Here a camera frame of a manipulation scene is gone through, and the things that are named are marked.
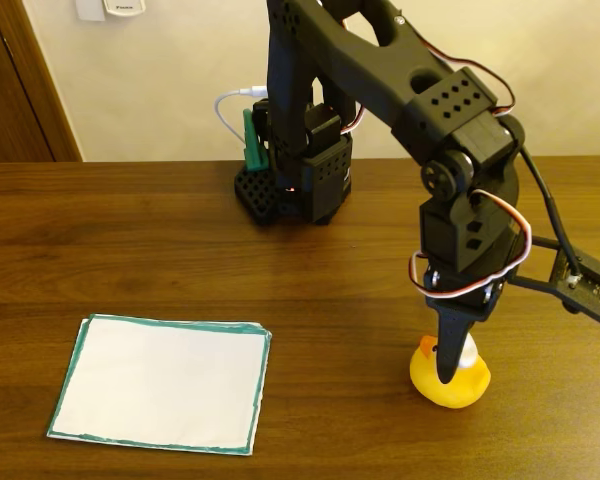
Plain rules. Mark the green table clamp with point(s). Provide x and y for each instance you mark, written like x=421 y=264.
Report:
x=254 y=145

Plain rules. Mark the white wall switch plate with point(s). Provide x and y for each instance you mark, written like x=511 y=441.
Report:
x=90 y=9

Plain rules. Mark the white paper sheet green border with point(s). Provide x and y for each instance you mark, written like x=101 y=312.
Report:
x=165 y=382

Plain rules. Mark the white wall controller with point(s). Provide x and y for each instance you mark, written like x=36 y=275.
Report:
x=124 y=6

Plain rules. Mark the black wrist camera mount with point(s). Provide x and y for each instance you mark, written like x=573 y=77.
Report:
x=582 y=285

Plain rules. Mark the yellow rubber duck toy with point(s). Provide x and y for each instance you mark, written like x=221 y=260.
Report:
x=452 y=392

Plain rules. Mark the brown wooden door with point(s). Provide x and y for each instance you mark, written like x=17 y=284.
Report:
x=15 y=90

